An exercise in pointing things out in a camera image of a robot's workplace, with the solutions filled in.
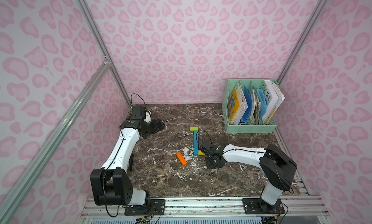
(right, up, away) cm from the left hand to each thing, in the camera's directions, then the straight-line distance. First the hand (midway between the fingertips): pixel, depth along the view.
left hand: (159, 125), depth 84 cm
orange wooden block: (+13, -21, +6) cm, 26 cm away
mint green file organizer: (+45, +26, +19) cm, 55 cm away
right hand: (+30, -25, +4) cm, 39 cm away
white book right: (+70, +16, +4) cm, 72 cm away
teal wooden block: (+22, -12, +11) cm, 27 cm away
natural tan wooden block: (+32, -26, +2) cm, 42 cm away
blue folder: (+55, +14, +6) cm, 57 cm away
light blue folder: (+62, +14, +4) cm, 64 cm away
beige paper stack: (+60, +7, +9) cm, 61 cm away
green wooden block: (+19, -4, +20) cm, 28 cm away
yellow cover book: (+48, +16, +11) cm, 52 cm away
